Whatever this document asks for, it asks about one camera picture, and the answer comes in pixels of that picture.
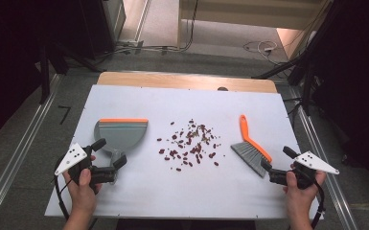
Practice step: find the wooden table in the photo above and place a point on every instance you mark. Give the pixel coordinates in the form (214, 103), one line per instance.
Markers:
(172, 80)

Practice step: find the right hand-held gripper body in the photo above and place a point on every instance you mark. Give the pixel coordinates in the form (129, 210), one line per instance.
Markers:
(316, 163)

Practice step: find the pile of red beans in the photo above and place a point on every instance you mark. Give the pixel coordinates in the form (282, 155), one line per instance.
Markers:
(191, 145)

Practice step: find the dark curtain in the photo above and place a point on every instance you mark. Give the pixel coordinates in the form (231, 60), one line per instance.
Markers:
(357, 80)
(6, 64)

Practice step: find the black stand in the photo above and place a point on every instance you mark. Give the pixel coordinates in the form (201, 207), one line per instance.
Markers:
(306, 86)
(44, 73)

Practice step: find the beige wooden furniture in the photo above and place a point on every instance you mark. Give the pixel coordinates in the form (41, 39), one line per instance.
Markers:
(246, 16)

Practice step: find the orange brush with grey bristles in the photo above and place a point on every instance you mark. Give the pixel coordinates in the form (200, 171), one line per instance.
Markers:
(255, 155)

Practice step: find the metal floor rail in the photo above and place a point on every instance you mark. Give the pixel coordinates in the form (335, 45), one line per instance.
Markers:
(28, 134)
(319, 140)

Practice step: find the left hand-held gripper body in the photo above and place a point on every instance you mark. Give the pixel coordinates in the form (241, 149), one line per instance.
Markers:
(103, 175)

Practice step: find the grey cabinet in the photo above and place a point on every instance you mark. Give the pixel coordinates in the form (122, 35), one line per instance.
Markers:
(115, 19)

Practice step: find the white board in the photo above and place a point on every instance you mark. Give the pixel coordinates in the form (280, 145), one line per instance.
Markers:
(179, 191)

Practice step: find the grey dustpan with orange edge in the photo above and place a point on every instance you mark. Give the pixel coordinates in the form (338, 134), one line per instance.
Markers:
(121, 135)

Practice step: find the person's right hand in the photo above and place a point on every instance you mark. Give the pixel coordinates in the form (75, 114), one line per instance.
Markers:
(300, 201)

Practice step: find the person's left hand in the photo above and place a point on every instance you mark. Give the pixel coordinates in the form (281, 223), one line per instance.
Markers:
(81, 199)

